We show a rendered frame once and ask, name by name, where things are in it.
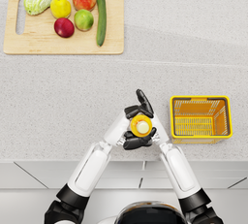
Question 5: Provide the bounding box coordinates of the yellow slatted basket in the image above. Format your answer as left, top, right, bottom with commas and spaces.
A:
170, 95, 233, 144

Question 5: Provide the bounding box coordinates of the yellow lemon fruit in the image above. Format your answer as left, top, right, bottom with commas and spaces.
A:
49, 0, 73, 19

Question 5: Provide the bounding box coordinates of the dark round robot body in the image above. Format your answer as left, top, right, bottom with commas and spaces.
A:
96, 201, 190, 224

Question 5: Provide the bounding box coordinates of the grey counter cabinet front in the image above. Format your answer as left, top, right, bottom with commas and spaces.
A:
0, 159, 248, 191

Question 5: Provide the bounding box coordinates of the wooden cutting board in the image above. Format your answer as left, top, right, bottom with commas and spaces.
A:
3, 0, 125, 55

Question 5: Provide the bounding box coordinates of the green cucumber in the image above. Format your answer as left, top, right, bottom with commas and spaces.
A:
95, 0, 108, 48

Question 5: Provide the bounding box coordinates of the green apple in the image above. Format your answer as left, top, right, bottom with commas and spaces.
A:
74, 9, 95, 32

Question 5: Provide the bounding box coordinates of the dark red apple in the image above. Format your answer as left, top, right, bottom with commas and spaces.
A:
53, 17, 76, 39

